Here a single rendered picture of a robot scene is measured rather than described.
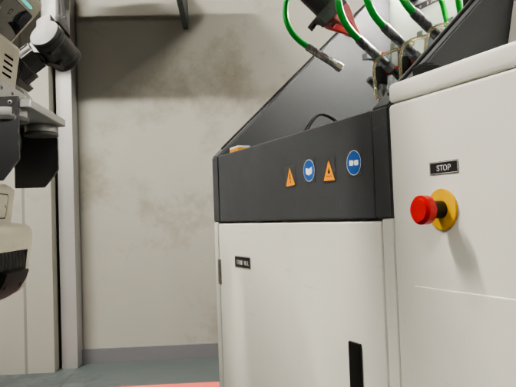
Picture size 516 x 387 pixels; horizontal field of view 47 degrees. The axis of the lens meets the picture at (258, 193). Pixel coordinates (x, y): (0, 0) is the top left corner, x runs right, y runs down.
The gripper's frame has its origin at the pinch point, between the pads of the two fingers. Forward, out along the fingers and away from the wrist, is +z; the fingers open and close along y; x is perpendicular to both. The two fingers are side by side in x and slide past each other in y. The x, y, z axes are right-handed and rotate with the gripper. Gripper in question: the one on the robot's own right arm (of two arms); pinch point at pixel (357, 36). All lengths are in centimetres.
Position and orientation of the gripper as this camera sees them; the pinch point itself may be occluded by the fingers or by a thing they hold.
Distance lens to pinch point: 130.5
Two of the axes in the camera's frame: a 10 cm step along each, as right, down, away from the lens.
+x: -1.8, 0.4, 9.8
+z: 7.4, 6.7, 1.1
